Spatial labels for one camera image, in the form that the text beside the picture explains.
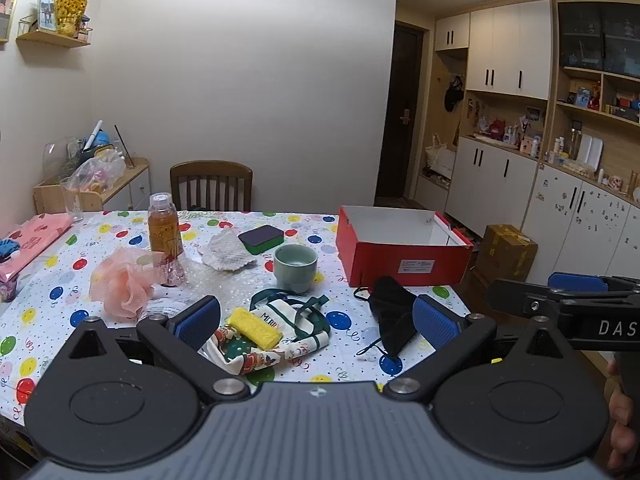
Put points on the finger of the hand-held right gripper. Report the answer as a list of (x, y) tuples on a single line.
[(520, 297), (575, 281)]

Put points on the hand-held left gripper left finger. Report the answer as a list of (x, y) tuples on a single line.
[(197, 320)]

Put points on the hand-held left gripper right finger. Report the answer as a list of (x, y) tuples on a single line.
[(435, 322)]

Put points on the black face mask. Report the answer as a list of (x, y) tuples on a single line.
[(390, 310)]

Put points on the yellow sponge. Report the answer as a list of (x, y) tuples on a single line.
[(252, 327)]

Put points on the red cardboard box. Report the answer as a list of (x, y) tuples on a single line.
[(390, 265)]

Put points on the pink bath pouf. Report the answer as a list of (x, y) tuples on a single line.
[(127, 285)]

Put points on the dark blue sponge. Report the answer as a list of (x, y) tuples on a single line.
[(260, 236)]

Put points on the white green tote bag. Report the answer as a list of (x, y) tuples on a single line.
[(305, 347)]

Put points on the person's right hand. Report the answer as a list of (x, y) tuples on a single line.
[(622, 420)]

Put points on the brown cardboard box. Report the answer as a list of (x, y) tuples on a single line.
[(505, 255)]

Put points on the white dishcloth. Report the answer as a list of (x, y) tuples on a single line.
[(225, 252)]

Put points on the orange drink bottle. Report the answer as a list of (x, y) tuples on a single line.
[(162, 235)]

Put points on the green ceramic cup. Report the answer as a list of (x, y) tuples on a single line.
[(295, 275)]

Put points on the white lower cabinet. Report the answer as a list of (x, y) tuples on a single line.
[(500, 190)]

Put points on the white cabinet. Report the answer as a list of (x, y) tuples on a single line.
[(500, 190), (505, 45)]

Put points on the balloon printed tablecloth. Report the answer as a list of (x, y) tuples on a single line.
[(60, 270)]

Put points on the wooden side cabinet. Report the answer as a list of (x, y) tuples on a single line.
[(137, 185)]

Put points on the wooden chair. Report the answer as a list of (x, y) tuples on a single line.
[(210, 167)]

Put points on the white shopping bag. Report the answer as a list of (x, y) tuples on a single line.
[(440, 157)]

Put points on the red cap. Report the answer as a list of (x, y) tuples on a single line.
[(496, 129)]

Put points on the clear drinking glass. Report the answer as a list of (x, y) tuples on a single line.
[(71, 205)]

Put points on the clear plastic bag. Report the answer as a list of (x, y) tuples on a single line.
[(97, 172)]

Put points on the wooden display shelf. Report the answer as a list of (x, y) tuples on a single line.
[(620, 90)]

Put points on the blue cloth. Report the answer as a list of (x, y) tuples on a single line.
[(7, 249)]

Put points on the blue container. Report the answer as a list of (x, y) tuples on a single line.
[(103, 138)]

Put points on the white tube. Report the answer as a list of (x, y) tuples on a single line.
[(93, 134)]

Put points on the dark door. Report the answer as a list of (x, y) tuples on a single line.
[(400, 85)]

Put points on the white upper cabinet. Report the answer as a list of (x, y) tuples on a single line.
[(505, 45)]

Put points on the gold ornament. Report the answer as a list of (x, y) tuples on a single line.
[(71, 10)]

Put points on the wooden wall shelf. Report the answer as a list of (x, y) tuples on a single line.
[(50, 39)]

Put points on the small photo frame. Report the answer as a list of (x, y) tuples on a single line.
[(46, 10)]

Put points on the wall poster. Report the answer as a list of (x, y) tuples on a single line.
[(7, 0)]

